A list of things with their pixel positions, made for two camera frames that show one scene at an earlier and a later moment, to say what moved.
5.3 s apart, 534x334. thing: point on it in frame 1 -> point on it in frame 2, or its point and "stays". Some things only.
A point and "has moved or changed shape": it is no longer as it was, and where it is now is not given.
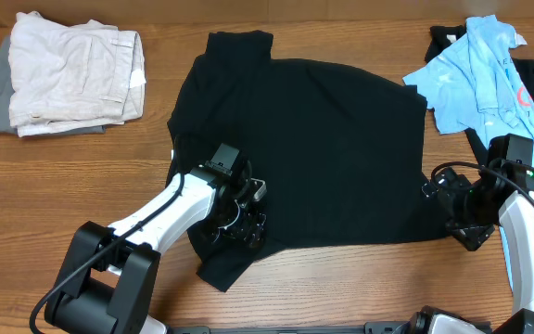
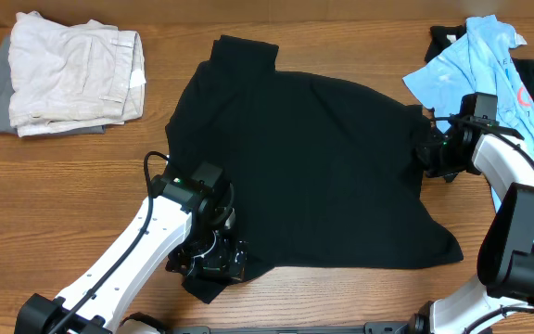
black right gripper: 471,236 -> 422,153
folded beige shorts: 73,76 stays
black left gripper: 254,222 -> 221,263
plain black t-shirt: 340,151 has moved or changed shape
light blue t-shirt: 476,83 stays
